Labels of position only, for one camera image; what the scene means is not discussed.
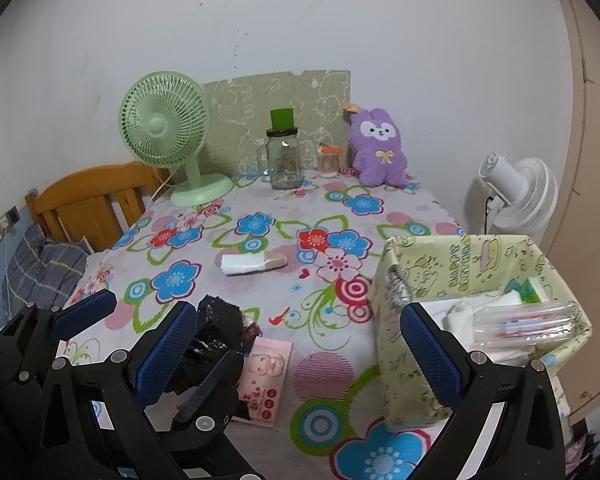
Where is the grey plaid blanket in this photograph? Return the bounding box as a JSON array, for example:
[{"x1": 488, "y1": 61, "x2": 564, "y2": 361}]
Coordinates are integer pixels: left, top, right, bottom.
[{"x1": 2, "y1": 222, "x2": 88, "y2": 311}]

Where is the purple plush rabbit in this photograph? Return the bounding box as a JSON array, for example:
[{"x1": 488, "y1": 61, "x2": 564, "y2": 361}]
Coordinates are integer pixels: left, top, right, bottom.
[{"x1": 342, "y1": 100, "x2": 409, "y2": 187}]

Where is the beige door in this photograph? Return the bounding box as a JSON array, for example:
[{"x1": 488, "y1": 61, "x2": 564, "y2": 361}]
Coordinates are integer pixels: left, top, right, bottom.
[{"x1": 545, "y1": 0, "x2": 600, "y2": 421}]

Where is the pink wipes pack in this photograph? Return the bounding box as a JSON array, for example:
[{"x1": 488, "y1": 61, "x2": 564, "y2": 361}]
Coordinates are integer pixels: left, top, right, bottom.
[{"x1": 235, "y1": 336, "x2": 293, "y2": 428}]

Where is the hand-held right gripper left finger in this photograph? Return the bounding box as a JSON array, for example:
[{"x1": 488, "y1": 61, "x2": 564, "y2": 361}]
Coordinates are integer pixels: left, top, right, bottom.
[{"x1": 40, "y1": 301, "x2": 198, "y2": 480}]

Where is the white standing fan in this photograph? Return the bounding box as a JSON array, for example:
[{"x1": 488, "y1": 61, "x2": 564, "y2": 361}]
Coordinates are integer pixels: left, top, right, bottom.
[{"x1": 478, "y1": 152, "x2": 559, "y2": 238}]

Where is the green patterned board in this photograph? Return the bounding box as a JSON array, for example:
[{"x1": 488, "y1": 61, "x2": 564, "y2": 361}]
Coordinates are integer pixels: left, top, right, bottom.
[{"x1": 201, "y1": 67, "x2": 352, "y2": 178}]

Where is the glass jar with green lid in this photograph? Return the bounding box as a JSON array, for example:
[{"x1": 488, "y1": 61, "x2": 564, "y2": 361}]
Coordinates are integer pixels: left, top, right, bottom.
[{"x1": 256, "y1": 107, "x2": 302, "y2": 191}]

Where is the white cable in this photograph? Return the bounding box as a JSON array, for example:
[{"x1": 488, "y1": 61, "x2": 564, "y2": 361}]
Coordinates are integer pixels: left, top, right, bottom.
[{"x1": 0, "y1": 227, "x2": 13, "y2": 321}]

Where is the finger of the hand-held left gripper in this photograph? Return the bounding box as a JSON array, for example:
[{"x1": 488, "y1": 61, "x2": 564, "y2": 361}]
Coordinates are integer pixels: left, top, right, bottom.
[
  {"x1": 2, "y1": 288, "x2": 118, "y2": 386},
  {"x1": 165, "y1": 351, "x2": 256, "y2": 480}
]

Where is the black plastic bag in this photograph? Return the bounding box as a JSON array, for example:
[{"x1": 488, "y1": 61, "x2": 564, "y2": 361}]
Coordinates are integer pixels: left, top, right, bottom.
[{"x1": 172, "y1": 294, "x2": 263, "y2": 396}]

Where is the green desk fan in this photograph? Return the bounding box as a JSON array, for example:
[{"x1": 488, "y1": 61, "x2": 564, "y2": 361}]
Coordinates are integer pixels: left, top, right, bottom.
[{"x1": 118, "y1": 72, "x2": 234, "y2": 208}]

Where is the dark cloth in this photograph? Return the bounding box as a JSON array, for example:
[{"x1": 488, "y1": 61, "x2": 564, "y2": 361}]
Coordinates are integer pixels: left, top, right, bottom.
[{"x1": 570, "y1": 415, "x2": 600, "y2": 480}]

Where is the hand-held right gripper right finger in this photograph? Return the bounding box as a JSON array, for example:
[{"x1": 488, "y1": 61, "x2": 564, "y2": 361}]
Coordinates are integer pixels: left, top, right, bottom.
[{"x1": 400, "y1": 302, "x2": 571, "y2": 480}]

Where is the clear plastic bottle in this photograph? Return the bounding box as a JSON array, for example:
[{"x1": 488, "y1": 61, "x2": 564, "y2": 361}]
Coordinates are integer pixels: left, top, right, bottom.
[{"x1": 472, "y1": 302, "x2": 578, "y2": 348}]

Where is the green tissue pack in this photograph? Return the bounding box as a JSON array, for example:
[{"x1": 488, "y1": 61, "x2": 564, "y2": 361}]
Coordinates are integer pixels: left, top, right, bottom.
[{"x1": 517, "y1": 277, "x2": 548, "y2": 306}]

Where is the small jar with orange lid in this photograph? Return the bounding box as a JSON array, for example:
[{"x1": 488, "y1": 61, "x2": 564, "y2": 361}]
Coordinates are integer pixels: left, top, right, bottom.
[{"x1": 316, "y1": 145, "x2": 342, "y2": 178}]

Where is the white packet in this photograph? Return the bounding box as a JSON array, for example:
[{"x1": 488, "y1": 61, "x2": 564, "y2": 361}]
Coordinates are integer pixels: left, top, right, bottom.
[{"x1": 221, "y1": 251, "x2": 288, "y2": 277}]

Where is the yellow printed storage box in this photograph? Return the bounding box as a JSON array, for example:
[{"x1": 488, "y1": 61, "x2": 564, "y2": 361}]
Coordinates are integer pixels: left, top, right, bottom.
[{"x1": 370, "y1": 232, "x2": 593, "y2": 433}]

